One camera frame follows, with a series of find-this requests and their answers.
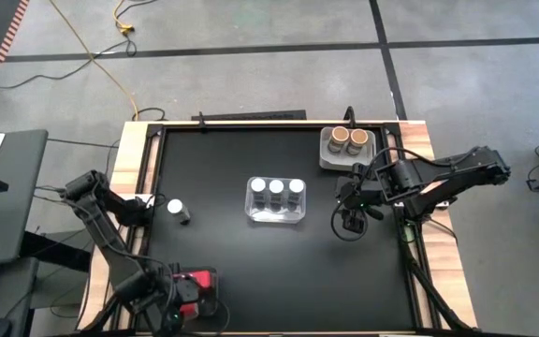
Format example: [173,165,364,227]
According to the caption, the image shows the white lidded glass spice jar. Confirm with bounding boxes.
[166,198,193,227]

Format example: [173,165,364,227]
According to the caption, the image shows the clear plastic bin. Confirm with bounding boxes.
[243,175,308,225]

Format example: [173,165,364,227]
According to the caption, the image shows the yellow extension cord plug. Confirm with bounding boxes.
[111,0,137,37]

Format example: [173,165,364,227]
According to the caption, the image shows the beige plastic bin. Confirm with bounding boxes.
[318,125,378,172]

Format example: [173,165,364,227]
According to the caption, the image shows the grey translucent plastic bin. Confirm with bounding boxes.
[168,266,220,325]

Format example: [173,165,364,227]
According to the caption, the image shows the red lidded paprika tin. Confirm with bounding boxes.
[183,270,213,289]
[178,302,201,321]

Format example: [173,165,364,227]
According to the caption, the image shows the black floor cable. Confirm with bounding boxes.
[0,32,138,91]

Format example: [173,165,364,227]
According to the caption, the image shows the tan lidded dark spice jar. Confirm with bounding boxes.
[327,125,351,154]
[345,127,371,157]

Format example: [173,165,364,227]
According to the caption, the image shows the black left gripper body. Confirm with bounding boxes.
[158,277,202,335]

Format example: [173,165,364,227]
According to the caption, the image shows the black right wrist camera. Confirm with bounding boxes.
[341,209,370,234]

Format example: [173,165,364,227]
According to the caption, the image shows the bagel sesame seasoning jar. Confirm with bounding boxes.
[286,178,307,212]
[249,177,269,211]
[268,178,286,212]

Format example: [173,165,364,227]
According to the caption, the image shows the dark grey desk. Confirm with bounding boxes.
[0,128,50,270]

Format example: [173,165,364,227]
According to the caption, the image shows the long yellow floor cable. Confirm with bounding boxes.
[48,0,140,121]

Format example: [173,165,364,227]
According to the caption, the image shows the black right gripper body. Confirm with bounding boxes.
[335,173,387,210]

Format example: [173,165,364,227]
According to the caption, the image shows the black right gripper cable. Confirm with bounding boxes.
[329,200,370,243]

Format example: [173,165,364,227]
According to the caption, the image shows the black long floor strip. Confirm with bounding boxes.
[190,110,308,123]

